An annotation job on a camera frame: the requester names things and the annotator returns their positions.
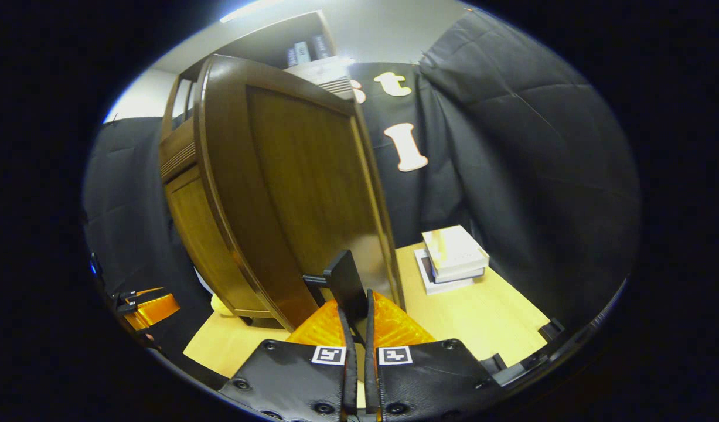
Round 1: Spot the black backdrop cloth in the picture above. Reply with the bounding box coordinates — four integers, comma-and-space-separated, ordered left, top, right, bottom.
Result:
83, 12, 641, 329

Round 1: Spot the thick white box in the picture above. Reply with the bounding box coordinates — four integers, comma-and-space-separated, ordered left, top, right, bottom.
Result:
422, 226, 490, 275

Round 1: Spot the white book dark edge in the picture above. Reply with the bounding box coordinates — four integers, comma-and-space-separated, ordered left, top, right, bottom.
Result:
430, 267, 486, 284

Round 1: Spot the wooden double-door shoe cabinet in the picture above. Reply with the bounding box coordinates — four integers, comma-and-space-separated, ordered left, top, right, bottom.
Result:
159, 11, 360, 320

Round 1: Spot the cream round object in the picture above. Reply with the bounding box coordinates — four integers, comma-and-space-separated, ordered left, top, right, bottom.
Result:
210, 293, 238, 317

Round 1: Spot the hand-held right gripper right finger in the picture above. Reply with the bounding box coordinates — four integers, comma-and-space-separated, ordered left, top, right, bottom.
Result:
364, 288, 506, 422

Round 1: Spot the wooden cabinet door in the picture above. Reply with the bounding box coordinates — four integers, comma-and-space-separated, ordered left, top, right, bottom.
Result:
194, 54, 405, 332
165, 167, 278, 317

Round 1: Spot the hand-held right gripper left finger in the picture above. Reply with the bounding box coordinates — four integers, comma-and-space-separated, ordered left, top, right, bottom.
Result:
219, 299, 358, 422

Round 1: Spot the black door handle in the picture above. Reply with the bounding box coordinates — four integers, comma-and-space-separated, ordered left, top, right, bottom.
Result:
304, 250, 369, 322

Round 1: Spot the flat white box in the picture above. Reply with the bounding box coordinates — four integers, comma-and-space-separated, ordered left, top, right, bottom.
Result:
414, 249, 474, 295

